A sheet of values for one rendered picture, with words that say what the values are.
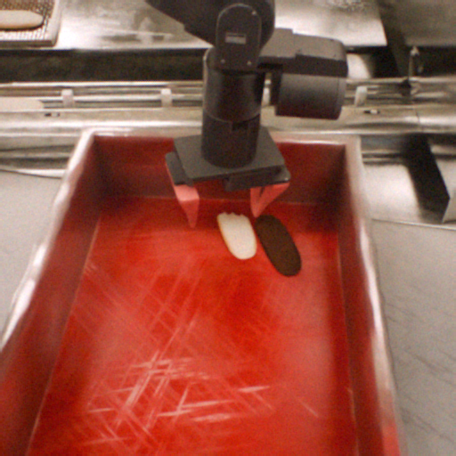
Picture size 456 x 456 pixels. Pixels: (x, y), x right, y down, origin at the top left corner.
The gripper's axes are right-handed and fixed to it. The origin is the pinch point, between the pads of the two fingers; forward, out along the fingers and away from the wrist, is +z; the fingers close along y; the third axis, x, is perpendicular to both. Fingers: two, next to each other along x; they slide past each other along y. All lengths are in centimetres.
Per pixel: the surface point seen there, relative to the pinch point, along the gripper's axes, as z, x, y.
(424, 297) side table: 3.5, -14.3, 18.8
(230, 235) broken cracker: 3.5, -0.4, 0.9
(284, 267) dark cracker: 3.4, -6.6, 5.4
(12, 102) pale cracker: 2.8, 30.7, -21.8
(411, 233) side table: 3.5, -5.3, 22.3
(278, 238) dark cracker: 3.1, -2.5, 6.1
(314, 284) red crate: 3.8, -9.4, 8.0
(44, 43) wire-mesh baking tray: -0.6, 40.1, -16.2
